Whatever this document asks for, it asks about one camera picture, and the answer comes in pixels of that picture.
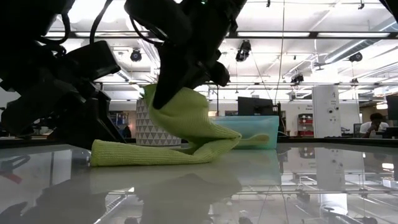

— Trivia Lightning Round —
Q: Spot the translucent teal plastic tray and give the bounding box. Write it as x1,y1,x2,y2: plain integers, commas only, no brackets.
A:
211,115,280,150

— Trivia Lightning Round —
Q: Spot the succulent in triangle-patterned pot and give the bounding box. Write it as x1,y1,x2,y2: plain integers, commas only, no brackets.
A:
136,88,182,147

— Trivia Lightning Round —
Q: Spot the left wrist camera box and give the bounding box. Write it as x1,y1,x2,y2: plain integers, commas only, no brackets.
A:
63,40,121,83

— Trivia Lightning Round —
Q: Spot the lime green microfiber towel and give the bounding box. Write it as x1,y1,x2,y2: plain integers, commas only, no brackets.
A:
90,83,243,167

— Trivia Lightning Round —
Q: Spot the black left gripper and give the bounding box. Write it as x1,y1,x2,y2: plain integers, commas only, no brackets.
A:
0,49,127,151

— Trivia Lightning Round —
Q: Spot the black metal gantry frame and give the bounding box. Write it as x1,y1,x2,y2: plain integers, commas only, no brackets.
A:
207,81,220,116

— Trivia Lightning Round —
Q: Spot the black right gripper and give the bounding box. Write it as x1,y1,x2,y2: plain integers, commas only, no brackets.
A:
152,17,239,110

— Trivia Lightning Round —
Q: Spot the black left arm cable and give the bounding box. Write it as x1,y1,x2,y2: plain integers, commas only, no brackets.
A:
39,0,113,46

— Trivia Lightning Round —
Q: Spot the person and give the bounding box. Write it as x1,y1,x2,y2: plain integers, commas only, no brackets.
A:
359,112,391,139

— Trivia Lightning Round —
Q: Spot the black computer monitor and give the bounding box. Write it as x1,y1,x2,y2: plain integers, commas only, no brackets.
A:
237,96,275,117
386,94,398,122

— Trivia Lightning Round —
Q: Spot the red parts shelf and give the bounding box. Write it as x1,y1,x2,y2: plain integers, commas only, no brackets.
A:
297,113,315,137

